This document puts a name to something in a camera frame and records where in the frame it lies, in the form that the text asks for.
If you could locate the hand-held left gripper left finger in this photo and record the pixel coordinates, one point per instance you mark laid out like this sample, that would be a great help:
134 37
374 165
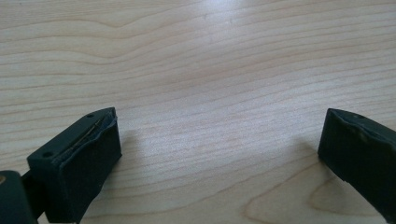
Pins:
77 165

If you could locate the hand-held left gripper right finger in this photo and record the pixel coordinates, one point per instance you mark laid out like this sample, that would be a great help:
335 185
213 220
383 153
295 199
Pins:
358 149

